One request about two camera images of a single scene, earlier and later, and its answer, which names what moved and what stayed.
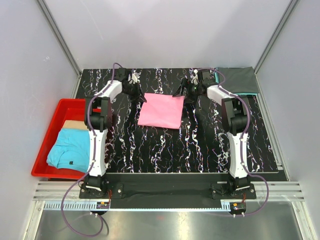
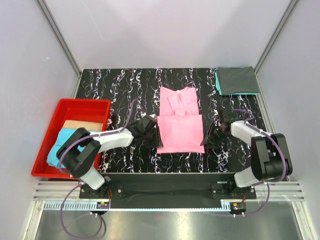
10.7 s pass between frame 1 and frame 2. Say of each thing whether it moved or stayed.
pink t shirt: moved
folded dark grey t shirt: stayed
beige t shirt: stayed
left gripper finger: moved
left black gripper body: moved
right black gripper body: moved
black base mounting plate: stayed
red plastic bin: stayed
